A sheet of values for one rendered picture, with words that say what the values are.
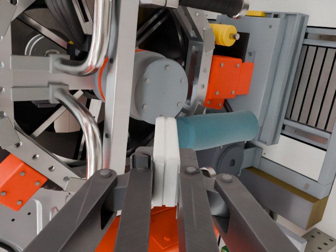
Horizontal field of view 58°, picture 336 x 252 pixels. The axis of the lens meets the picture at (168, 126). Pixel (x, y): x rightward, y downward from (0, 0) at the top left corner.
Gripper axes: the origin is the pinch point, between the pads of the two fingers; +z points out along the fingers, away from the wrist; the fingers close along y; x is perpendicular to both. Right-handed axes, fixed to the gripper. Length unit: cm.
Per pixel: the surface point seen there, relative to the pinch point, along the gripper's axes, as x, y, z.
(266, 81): -15, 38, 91
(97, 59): 1.3, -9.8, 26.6
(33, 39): -4, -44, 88
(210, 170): -21.9, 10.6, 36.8
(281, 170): -52, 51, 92
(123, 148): -13.1, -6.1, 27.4
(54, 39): 1, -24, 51
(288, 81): -15, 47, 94
